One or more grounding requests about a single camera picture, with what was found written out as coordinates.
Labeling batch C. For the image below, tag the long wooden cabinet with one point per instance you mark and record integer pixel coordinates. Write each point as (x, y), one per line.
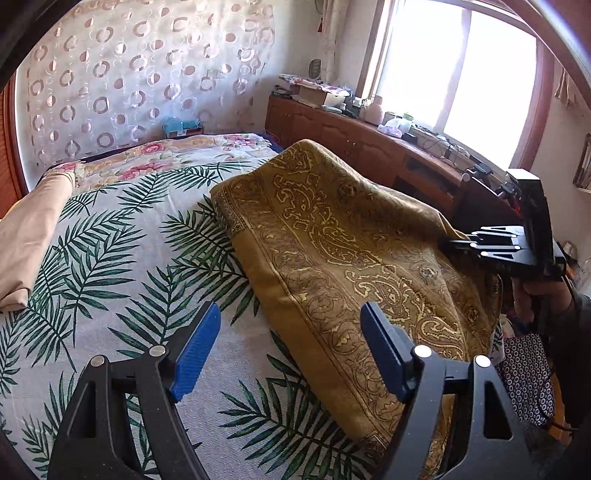
(394, 163)

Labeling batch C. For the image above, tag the cardboard box on cabinet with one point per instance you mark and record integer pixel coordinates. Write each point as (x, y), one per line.
(322, 97)

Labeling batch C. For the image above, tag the bright window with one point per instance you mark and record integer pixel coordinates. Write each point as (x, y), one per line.
(467, 70)

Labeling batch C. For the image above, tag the beige folded cloth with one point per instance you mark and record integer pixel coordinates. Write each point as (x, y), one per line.
(26, 231)

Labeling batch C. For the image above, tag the palm leaf bed sheet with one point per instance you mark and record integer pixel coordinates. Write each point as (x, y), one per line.
(129, 264)

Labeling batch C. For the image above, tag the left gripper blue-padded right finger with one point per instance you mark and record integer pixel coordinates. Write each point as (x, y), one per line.
(485, 441)

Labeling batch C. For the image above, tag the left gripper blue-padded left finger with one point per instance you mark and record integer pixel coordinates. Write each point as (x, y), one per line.
(94, 440)

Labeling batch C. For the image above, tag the floral quilt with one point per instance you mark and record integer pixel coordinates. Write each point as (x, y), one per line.
(165, 155)

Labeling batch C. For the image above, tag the white circle-pattern curtain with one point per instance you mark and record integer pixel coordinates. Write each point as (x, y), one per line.
(108, 75)

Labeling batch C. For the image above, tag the right hand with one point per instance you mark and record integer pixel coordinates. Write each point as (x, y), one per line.
(532, 297)

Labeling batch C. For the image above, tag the blue tissue box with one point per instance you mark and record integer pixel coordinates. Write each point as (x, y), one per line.
(173, 127)

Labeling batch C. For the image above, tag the pink bottle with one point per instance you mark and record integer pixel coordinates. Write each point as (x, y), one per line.
(375, 111)

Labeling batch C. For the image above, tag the golden patterned scarf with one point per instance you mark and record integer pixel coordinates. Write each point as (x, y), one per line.
(317, 241)

